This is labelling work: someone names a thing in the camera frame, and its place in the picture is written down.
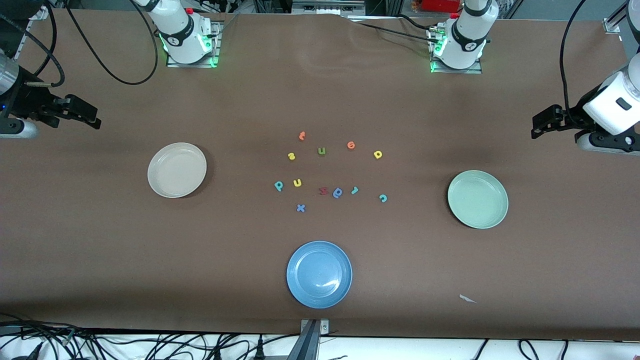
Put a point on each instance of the grey power strip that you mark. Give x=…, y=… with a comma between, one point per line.
x=327, y=6

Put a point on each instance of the aluminium table bracket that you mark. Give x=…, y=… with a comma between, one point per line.
x=312, y=335

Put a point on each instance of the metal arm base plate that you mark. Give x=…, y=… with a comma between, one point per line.
x=440, y=70
x=216, y=45

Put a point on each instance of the red box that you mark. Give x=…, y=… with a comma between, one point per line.
x=440, y=5

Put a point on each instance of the blue foam letter a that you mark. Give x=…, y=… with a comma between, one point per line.
x=338, y=192

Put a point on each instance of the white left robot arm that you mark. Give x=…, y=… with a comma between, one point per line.
x=465, y=40

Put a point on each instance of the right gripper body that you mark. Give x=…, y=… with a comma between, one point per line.
x=27, y=102

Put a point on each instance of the black power plug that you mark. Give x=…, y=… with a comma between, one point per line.
x=259, y=347

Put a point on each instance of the teal foam letter p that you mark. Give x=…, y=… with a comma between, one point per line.
x=279, y=186

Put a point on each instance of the blue plate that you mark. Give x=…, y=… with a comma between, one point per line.
x=320, y=275

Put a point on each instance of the white paper scrap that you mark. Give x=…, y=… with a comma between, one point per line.
x=467, y=299

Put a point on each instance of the beige plate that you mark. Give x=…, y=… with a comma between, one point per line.
x=177, y=170

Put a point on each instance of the green plate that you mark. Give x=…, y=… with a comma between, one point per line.
x=478, y=199

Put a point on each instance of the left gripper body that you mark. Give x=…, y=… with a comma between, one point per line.
x=575, y=116

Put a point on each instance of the aluminium frame rail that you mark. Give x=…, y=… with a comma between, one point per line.
x=40, y=14
x=612, y=24

